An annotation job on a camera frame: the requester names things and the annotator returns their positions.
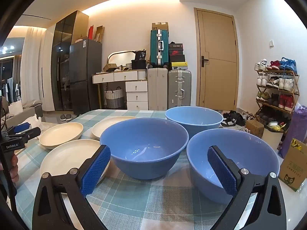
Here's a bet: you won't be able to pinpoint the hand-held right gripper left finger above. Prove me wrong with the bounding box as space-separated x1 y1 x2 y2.
32 145 111 230

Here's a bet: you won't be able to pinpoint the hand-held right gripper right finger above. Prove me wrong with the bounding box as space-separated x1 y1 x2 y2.
207 145 287 230

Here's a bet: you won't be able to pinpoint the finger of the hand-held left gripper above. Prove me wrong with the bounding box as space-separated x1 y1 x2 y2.
6 127 41 141
3 122 31 136

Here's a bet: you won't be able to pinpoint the cream plate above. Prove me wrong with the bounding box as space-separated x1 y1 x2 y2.
40 139 111 194
39 122 83 150
92 116 138 141

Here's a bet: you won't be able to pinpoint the blue bowl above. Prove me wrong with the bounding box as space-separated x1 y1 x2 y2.
100 118 189 180
186 128 280 205
165 107 224 139

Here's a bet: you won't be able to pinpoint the person's left hand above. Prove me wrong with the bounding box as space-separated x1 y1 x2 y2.
11 153 20 183

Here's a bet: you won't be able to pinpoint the white plastic bag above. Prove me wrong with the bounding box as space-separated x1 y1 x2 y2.
23 114 45 137

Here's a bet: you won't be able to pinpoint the grey bin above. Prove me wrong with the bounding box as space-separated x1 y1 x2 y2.
34 103 44 118

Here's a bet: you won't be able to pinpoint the hanging clothes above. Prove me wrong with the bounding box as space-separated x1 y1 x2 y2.
0 77 22 103

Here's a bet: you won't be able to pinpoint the teal checked tablecloth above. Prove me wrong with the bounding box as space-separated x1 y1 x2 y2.
10 109 283 230

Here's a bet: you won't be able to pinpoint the pile of floor shoes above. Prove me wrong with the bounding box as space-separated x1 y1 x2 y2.
221 110 255 131

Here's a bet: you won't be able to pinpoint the brown cardboard box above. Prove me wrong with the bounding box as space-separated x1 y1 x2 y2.
245 119 264 138

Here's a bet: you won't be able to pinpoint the white trash bin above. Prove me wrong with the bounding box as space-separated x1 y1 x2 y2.
261 121 285 150

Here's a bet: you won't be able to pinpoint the white curtain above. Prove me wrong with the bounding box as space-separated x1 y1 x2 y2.
21 26 54 112

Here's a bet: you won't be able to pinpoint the cat print cardboard box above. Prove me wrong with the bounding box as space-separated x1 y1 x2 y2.
278 138 307 192

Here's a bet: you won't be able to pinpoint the woven laundry basket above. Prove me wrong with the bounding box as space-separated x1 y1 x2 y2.
104 86 125 109

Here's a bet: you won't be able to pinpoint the dark grey fridge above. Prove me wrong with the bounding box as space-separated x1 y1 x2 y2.
69 38 103 115

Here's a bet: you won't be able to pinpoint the purple bag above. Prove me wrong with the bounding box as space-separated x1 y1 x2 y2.
279 103 307 159

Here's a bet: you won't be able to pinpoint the white dressing table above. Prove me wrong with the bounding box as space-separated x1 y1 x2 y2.
92 69 148 111

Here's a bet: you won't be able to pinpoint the silver suitcase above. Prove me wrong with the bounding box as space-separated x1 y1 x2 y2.
168 70 192 109

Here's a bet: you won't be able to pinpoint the beige door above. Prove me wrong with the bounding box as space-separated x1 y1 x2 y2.
194 8 239 112

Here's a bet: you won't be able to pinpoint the beige suitcase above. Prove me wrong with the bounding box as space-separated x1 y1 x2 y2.
147 67 168 111

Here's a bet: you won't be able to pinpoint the wooden shoe rack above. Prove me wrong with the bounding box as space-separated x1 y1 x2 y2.
254 69 300 125

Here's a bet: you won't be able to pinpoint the rows of shoes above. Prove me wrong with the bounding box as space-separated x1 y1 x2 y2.
255 57 299 112

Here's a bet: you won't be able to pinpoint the yellow and black shoe box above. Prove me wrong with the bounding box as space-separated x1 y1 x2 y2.
171 62 187 71

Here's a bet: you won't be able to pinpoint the black storage box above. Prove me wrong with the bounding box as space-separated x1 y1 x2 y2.
131 60 146 70

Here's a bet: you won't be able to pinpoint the arched mirror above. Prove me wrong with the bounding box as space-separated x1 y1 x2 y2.
107 50 144 68

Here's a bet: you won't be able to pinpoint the tall cardboard box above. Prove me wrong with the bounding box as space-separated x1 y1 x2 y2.
93 26 105 42

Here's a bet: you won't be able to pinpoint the teal suitcase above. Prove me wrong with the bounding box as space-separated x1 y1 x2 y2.
150 29 169 68

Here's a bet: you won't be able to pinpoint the cardboard box with black label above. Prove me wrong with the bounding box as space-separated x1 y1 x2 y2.
152 22 169 31

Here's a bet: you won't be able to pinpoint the black cable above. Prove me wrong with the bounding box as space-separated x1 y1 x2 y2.
1 97 8 127

